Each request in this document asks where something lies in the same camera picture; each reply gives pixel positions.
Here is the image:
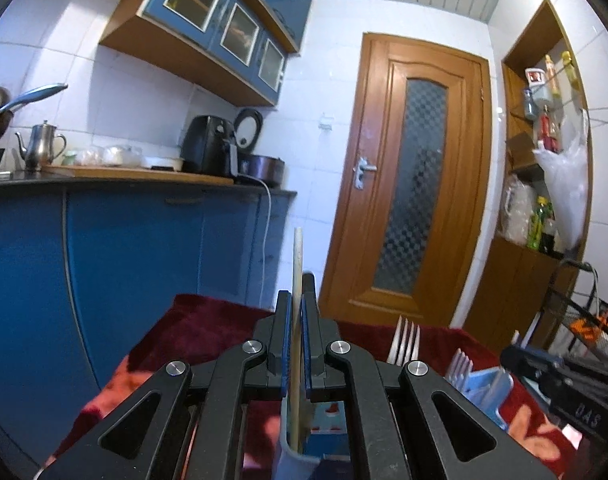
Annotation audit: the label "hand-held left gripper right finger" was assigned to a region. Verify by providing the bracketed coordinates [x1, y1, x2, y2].
[300, 272, 560, 480]

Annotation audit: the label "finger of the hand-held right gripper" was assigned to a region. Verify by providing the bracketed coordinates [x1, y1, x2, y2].
[501, 345, 608, 386]
[534, 377, 608, 408]

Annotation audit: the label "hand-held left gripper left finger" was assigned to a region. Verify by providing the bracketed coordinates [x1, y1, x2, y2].
[34, 290, 292, 480]

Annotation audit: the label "light blue utensil holder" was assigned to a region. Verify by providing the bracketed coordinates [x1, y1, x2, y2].
[274, 366, 515, 480]

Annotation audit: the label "beige plastic fork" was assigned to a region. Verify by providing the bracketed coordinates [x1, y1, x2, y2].
[444, 349, 472, 381]

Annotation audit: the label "large metal fork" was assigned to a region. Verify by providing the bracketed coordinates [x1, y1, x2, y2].
[386, 316, 421, 366]

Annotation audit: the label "wooden chopstick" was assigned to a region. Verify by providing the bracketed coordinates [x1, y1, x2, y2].
[290, 227, 305, 456]

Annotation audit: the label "wooden shelf unit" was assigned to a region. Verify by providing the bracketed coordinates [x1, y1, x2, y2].
[464, 0, 596, 356]

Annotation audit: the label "black metal rack cart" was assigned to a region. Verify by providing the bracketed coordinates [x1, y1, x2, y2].
[529, 257, 608, 361]

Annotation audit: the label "red and peach flowered blanket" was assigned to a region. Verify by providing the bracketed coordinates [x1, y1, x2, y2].
[49, 292, 585, 480]

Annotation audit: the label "wooden door with glass pane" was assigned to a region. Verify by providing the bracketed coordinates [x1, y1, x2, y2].
[318, 32, 492, 328]

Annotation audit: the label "green bottle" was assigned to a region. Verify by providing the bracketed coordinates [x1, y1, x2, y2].
[528, 196, 550, 252]

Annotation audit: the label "white hanging plastic bag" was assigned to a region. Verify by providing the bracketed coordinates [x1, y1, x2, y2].
[532, 110, 591, 251]

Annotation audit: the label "blue kitchen base cabinets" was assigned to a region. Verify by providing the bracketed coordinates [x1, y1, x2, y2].
[0, 172, 297, 466]

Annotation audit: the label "black rice cooker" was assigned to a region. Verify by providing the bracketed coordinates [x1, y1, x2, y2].
[232, 107, 286, 188]

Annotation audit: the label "red bottle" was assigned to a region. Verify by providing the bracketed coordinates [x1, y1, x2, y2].
[539, 107, 560, 153]

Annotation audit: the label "black air fryer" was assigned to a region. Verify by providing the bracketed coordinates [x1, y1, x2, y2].
[180, 115, 240, 177]

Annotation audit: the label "wooden cutting board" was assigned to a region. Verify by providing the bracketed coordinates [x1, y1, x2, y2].
[43, 164, 235, 187]

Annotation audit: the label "yellow bottle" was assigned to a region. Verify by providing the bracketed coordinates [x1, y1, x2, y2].
[561, 51, 581, 90]

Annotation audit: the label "metal kettle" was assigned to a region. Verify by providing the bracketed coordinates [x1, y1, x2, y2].
[15, 120, 67, 172]

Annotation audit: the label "white power cable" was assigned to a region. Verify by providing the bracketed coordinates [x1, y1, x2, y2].
[239, 175, 272, 311]

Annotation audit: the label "metal door handle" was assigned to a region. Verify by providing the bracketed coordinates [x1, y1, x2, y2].
[353, 156, 378, 191]

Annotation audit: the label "blue wall cabinet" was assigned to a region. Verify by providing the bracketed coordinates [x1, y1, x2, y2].
[98, 0, 315, 107]

